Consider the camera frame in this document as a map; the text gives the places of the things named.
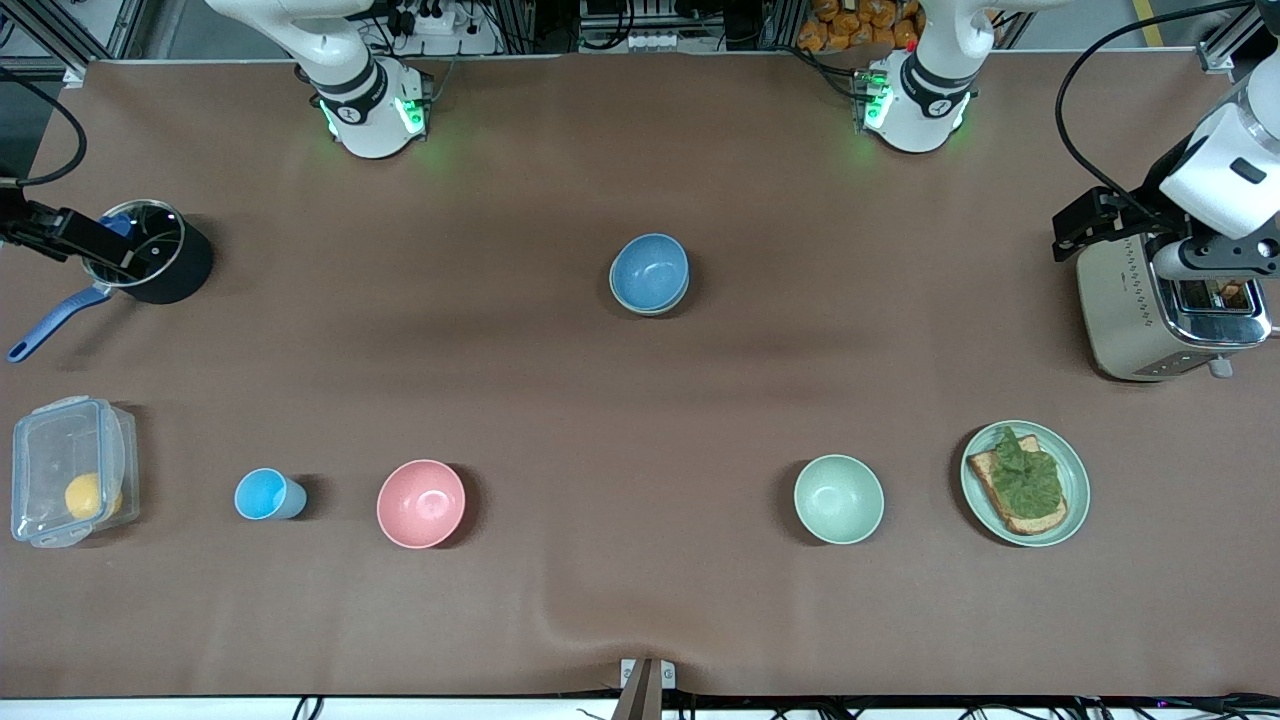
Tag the yellow lemon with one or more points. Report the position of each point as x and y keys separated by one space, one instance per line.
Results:
x=88 y=496

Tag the bag of orange snacks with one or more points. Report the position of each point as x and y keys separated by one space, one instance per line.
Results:
x=860 y=25

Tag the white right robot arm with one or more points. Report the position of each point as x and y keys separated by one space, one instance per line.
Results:
x=365 y=110

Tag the glass lid blue knob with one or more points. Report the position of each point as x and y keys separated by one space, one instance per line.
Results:
x=160 y=235

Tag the light green plate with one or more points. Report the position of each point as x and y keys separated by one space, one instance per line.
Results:
x=1078 y=480

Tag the brown tablecloth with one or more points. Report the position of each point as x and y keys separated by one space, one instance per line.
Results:
x=640 y=450

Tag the blue bowl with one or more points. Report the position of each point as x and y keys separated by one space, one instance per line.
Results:
x=648 y=270

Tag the brown bread slice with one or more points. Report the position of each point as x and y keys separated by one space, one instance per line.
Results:
x=985 y=470

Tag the clear plastic lidded container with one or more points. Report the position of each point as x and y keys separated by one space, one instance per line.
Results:
x=50 y=450

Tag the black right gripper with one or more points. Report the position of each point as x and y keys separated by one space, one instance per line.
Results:
x=30 y=226

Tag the green lettuce leaf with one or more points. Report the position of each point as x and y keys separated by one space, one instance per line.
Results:
x=1030 y=480

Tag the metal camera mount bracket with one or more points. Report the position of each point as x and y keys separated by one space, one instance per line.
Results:
x=647 y=685

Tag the beige chrome toaster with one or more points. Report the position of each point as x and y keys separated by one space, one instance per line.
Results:
x=1120 y=320

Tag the light blue cup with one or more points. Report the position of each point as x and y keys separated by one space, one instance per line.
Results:
x=262 y=494

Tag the light green bowl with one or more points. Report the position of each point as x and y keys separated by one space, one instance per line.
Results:
x=838 y=499
x=650 y=313

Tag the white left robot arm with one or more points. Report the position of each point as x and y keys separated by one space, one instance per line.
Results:
x=920 y=110

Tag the brown toast slice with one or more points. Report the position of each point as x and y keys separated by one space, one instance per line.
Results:
x=1232 y=293

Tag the pink bowl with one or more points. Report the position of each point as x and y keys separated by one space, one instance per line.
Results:
x=421 y=503

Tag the white slim power strip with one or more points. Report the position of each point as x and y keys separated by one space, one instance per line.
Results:
x=660 y=41

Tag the white power strip with plugs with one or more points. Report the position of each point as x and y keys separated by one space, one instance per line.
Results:
x=440 y=30

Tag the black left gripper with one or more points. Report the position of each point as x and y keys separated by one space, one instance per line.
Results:
x=1136 y=222

